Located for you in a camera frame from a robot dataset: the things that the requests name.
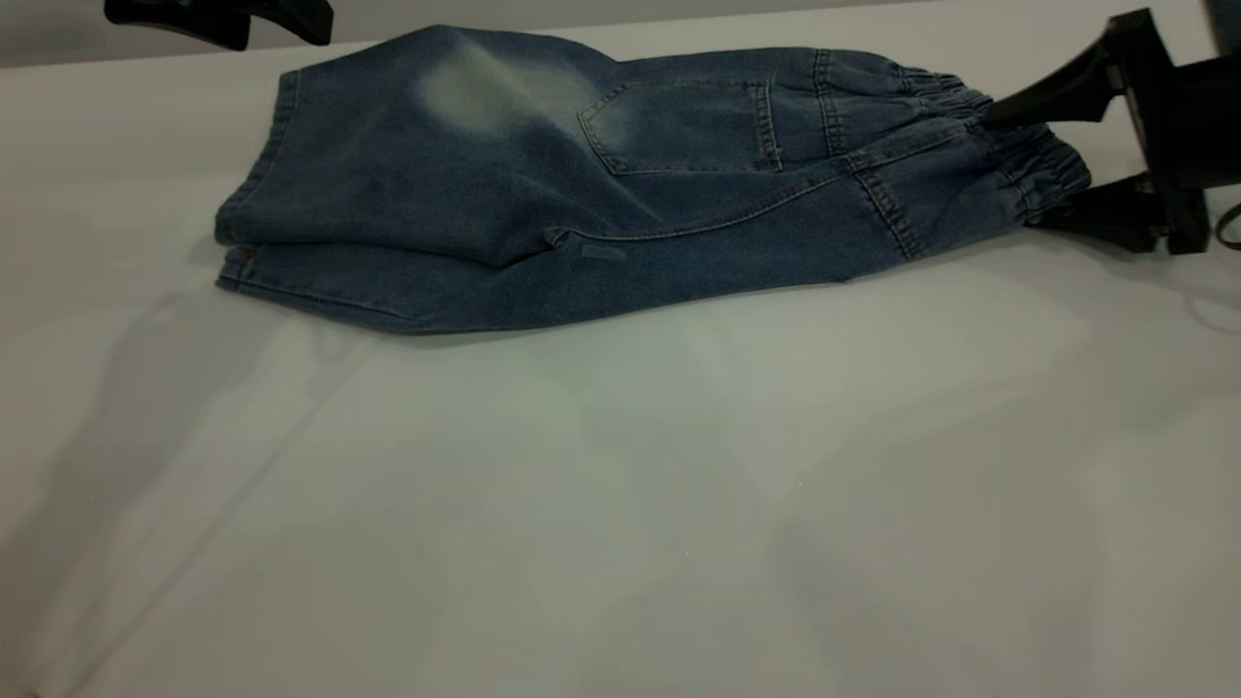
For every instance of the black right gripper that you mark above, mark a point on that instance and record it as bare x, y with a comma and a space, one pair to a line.
1197, 126

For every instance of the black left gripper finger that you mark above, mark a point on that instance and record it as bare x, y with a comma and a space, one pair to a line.
301, 17
194, 19

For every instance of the blue denim shorts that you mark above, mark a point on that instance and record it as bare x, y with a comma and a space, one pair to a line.
485, 194

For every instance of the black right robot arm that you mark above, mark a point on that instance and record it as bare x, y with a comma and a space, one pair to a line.
1226, 24

